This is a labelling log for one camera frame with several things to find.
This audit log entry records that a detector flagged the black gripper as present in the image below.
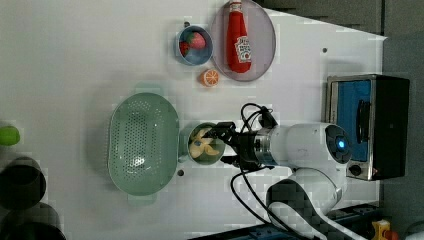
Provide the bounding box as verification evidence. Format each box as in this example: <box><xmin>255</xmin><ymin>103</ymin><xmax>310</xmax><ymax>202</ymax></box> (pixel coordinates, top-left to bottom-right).
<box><xmin>203</xmin><ymin>122</ymin><xmax>260</xmax><ymax>171</ymax></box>

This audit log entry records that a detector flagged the peeled banana toy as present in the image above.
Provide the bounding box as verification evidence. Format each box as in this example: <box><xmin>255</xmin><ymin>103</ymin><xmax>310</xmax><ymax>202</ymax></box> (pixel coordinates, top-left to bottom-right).
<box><xmin>189</xmin><ymin>127</ymin><xmax>219</xmax><ymax>159</ymax></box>

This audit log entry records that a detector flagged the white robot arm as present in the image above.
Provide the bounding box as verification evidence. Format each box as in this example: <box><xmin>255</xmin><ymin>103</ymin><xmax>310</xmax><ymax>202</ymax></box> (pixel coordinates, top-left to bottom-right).
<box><xmin>205</xmin><ymin>122</ymin><xmax>367</xmax><ymax>240</ymax></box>

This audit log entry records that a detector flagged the green mug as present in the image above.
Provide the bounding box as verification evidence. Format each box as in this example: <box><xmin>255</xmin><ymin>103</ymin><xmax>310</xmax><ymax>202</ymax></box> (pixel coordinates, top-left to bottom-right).
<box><xmin>178</xmin><ymin>122</ymin><xmax>226</xmax><ymax>165</ymax></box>

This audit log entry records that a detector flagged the orange slice toy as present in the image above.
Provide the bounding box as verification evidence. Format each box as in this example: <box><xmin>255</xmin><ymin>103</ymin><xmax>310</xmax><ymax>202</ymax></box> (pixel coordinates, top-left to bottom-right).
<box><xmin>200</xmin><ymin>69</ymin><xmax>219</xmax><ymax>87</ymax></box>

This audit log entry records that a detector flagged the blue bowl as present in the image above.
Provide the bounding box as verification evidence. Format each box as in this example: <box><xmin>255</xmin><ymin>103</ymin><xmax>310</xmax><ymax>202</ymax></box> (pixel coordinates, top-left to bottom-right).
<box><xmin>174</xmin><ymin>22</ymin><xmax>213</xmax><ymax>66</ymax></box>

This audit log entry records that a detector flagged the red ketchup bottle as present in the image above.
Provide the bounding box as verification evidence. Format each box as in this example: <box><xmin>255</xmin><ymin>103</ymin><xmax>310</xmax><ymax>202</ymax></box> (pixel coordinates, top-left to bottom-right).
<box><xmin>226</xmin><ymin>0</ymin><xmax>251</xmax><ymax>73</ymax></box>

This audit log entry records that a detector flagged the green perforated colander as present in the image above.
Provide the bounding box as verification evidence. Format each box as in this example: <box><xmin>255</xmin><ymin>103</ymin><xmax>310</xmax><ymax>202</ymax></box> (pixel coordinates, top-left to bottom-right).
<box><xmin>107</xmin><ymin>82</ymin><xmax>179</xmax><ymax>205</ymax></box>

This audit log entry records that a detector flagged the red strawberry toy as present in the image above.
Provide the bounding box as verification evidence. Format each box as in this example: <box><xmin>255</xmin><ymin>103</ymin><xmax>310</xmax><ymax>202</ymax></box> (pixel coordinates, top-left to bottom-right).
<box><xmin>187</xmin><ymin>32</ymin><xmax>206</xmax><ymax>50</ymax></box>

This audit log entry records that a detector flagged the grey round plate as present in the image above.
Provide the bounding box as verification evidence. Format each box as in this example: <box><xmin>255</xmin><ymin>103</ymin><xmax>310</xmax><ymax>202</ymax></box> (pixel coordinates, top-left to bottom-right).
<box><xmin>210</xmin><ymin>0</ymin><xmax>276</xmax><ymax>82</ymax></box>

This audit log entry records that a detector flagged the black toaster oven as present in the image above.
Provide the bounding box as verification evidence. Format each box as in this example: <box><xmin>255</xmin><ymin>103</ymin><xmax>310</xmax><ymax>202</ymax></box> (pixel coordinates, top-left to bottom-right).
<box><xmin>325</xmin><ymin>74</ymin><xmax>410</xmax><ymax>181</ymax></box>

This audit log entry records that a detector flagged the yellow object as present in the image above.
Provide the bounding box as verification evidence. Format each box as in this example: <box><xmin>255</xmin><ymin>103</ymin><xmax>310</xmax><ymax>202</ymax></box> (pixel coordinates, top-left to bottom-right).
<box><xmin>372</xmin><ymin>220</ymin><xmax>399</xmax><ymax>240</ymax></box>

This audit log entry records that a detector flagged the black round object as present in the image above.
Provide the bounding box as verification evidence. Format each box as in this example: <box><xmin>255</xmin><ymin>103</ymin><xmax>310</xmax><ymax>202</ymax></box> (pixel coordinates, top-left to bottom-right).
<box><xmin>1</xmin><ymin>203</ymin><xmax>67</xmax><ymax>240</ymax></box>
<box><xmin>0</xmin><ymin>157</ymin><xmax>46</xmax><ymax>210</ymax></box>

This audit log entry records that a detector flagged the black round object upper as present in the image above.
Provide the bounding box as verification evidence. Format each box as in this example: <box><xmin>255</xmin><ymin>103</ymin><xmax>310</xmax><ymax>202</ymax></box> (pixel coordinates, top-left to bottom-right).
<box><xmin>1</xmin><ymin>203</ymin><xmax>67</xmax><ymax>240</ymax></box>

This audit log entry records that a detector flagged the green ball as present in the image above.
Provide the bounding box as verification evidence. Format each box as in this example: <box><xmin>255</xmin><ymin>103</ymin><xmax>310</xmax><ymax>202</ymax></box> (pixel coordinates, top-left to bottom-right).
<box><xmin>0</xmin><ymin>126</ymin><xmax>20</xmax><ymax>146</ymax></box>

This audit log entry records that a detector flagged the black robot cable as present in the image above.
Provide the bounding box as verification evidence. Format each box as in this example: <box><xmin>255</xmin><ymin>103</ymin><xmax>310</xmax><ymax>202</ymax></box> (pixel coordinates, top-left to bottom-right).
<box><xmin>230</xmin><ymin>102</ymin><xmax>301</xmax><ymax>240</ymax></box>

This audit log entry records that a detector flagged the blue table frame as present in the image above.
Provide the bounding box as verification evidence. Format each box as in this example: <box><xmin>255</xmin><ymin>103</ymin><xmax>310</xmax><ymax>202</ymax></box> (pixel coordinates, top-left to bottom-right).
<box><xmin>188</xmin><ymin>204</ymin><xmax>382</xmax><ymax>240</ymax></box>

